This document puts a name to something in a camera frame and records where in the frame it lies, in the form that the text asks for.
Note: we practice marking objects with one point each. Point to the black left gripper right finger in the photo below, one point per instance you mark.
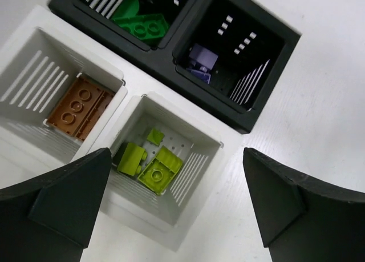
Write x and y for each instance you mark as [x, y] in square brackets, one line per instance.
[302, 218]

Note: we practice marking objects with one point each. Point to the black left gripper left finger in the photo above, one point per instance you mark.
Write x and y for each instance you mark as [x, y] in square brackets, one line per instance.
[51, 217]

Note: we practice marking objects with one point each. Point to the lime square lego brick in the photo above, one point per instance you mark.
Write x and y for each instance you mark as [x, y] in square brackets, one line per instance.
[131, 160]

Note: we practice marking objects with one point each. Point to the brown lego plate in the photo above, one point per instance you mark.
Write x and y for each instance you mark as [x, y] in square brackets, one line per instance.
[94, 114]
[69, 114]

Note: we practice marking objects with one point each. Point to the green rectangular lego brick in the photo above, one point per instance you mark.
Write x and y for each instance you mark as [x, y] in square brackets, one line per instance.
[149, 28]

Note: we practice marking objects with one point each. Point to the green rounded brick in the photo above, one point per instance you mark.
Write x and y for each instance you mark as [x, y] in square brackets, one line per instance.
[127, 9]

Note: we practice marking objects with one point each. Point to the small lime lego piece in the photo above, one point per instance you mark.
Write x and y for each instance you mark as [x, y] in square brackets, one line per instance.
[155, 136]

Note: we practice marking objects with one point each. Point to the white slotted container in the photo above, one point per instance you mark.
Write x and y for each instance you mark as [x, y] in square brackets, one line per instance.
[39, 62]

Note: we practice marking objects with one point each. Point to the black slotted container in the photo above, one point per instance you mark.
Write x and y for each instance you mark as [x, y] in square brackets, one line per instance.
[253, 48]

